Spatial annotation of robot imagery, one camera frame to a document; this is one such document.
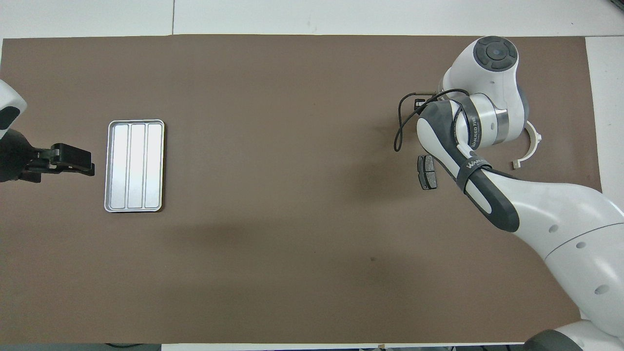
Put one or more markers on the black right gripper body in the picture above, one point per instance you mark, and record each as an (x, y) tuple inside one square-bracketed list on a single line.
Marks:
[(429, 103)]

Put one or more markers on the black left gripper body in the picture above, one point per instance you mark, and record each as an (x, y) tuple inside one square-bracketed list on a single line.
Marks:
[(46, 163)]

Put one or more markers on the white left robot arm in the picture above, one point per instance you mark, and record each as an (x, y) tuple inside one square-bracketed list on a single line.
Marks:
[(7, 100)]

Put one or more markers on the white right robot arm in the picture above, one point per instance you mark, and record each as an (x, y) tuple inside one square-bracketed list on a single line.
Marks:
[(560, 214)]

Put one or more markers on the silver metal tray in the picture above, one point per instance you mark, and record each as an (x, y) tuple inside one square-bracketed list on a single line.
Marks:
[(136, 165)]

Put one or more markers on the rectangular dark brake pad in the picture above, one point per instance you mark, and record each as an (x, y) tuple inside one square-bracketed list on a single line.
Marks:
[(427, 171)]

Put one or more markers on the brown table mat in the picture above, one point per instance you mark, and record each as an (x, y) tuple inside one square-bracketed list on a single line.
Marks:
[(243, 268)]

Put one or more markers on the white curved plastic bracket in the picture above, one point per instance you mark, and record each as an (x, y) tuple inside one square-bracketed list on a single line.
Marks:
[(537, 141)]

